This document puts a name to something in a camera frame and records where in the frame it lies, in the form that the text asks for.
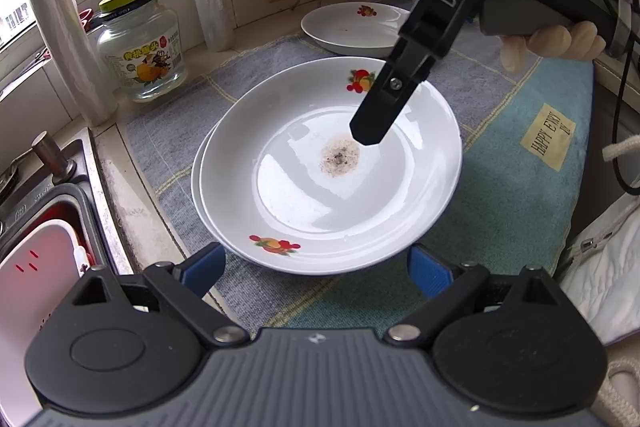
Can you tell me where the person's white jacket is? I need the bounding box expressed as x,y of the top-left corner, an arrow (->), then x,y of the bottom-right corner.
557,142 -> 640,427

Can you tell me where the short plastic wrap roll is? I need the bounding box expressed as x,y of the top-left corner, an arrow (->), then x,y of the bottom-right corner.
21,0 -> 118,128

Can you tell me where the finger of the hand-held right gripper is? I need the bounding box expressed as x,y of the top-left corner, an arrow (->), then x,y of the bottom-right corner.
350,38 -> 437,146

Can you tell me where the red basin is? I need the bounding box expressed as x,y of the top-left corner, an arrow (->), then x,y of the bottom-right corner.
27,199 -> 98,278

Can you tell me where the metal faucet knob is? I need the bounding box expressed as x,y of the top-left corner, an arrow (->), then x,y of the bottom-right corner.
10,131 -> 78,188

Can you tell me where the black cable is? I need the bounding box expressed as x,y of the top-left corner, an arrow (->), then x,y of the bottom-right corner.
575,0 -> 640,198

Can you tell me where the grey and teal checked towel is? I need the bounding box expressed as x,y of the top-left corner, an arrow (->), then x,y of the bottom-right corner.
122,0 -> 596,348

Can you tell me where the steel sink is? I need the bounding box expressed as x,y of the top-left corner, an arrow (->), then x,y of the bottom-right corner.
0,139 -> 133,427

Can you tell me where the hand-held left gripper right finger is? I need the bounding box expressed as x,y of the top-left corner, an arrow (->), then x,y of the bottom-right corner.
381,244 -> 572,349

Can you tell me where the white plastic basket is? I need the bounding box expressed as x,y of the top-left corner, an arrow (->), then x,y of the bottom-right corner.
0,219 -> 86,408

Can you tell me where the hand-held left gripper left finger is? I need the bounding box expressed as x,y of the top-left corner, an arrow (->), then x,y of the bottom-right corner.
57,241 -> 252,350

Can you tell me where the glass jar with green lid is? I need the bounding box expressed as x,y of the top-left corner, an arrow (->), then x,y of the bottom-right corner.
96,0 -> 188,102

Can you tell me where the white fruit-print plate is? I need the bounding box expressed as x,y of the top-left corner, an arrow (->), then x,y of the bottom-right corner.
300,2 -> 418,58
199,55 -> 462,277
191,119 -> 251,260

